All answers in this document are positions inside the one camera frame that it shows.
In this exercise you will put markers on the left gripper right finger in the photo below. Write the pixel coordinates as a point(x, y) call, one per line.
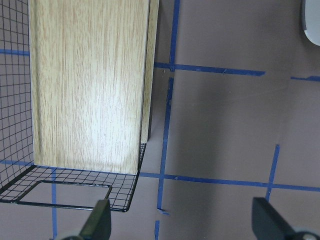
point(268, 224)

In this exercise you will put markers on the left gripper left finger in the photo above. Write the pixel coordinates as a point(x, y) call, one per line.
point(98, 226)

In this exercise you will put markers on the white two-slot toaster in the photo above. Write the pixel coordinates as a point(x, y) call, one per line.
point(310, 19)

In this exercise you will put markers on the black wire basket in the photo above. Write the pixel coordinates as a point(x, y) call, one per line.
point(19, 175)

